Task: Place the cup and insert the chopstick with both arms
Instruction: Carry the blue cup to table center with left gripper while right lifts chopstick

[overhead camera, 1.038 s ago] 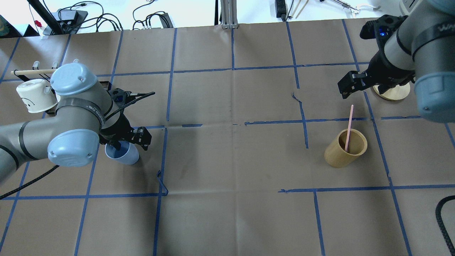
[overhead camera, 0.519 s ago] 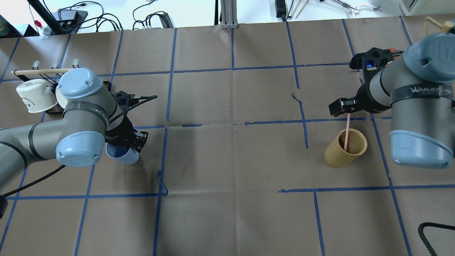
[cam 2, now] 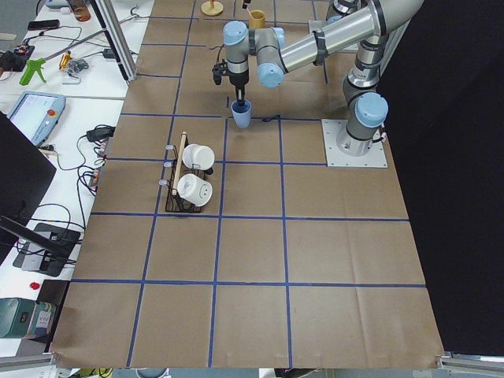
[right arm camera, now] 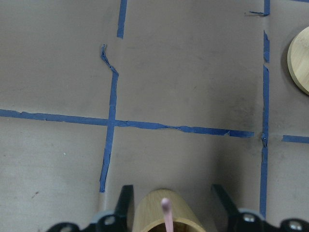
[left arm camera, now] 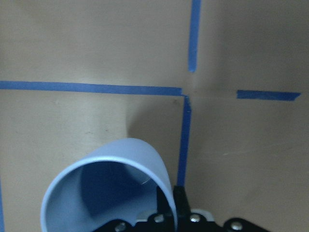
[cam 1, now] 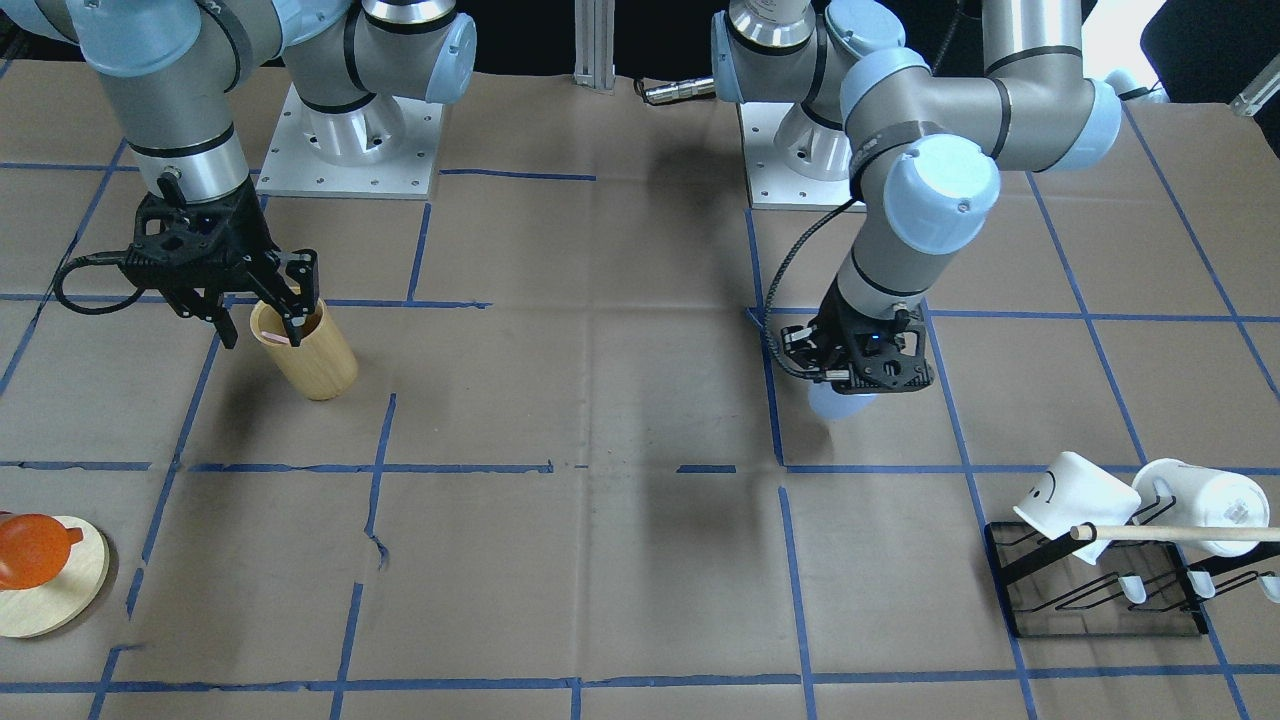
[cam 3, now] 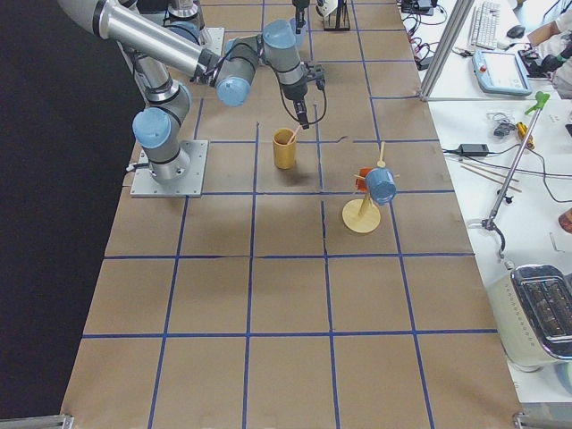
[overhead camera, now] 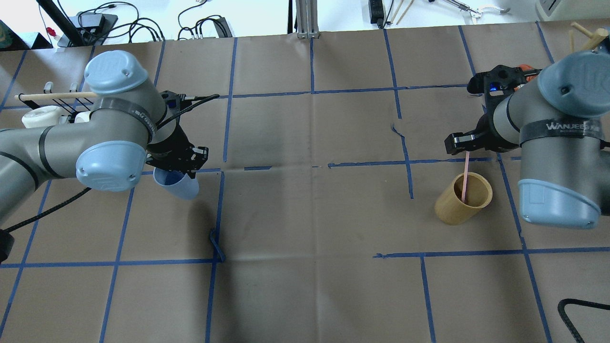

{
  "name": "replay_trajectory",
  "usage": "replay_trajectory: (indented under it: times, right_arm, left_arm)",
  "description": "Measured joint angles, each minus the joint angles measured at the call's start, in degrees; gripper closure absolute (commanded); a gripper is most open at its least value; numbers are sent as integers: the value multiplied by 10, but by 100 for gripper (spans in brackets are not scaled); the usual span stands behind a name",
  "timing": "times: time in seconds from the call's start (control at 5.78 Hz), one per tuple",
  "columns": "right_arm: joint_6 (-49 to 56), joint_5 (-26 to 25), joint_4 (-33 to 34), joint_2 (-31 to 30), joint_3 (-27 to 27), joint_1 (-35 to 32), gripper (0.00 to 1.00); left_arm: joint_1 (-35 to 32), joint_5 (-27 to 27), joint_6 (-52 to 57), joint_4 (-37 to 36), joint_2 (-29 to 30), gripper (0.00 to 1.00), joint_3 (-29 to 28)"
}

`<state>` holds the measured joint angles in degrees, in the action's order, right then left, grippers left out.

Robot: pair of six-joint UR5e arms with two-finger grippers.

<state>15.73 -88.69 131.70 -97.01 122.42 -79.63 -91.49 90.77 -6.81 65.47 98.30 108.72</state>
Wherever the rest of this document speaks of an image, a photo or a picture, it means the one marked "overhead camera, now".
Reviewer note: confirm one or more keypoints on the black wire cup rack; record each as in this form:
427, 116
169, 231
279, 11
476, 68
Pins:
71, 102

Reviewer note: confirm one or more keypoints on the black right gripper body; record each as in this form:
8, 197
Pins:
485, 129

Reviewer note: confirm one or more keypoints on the black power adapter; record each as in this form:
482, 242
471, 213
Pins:
376, 12

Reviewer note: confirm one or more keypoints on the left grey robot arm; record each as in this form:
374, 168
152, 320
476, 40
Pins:
130, 125

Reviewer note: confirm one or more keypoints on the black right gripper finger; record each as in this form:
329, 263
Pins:
466, 141

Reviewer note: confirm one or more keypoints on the aluminium frame post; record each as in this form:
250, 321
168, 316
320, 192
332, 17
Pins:
307, 19

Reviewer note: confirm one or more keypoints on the orange mug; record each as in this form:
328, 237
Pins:
529, 72

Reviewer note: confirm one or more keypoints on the pink chopstick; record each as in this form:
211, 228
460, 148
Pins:
463, 194

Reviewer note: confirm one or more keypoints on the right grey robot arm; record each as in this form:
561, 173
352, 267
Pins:
554, 116

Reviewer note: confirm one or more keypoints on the white smiley mug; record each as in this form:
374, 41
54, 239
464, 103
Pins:
82, 117
42, 117

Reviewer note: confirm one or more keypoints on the silver toaster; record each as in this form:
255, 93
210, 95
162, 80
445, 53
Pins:
562, 10

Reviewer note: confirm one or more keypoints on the wooden mug tree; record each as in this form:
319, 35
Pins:
594, 38

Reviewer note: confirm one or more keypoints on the bamboo chopstick holder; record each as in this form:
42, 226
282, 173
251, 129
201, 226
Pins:
448, 206

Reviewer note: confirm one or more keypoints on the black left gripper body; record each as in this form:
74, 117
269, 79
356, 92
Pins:
172, 144

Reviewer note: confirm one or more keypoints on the light blue plastic cup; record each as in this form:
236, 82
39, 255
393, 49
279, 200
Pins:
179, 184

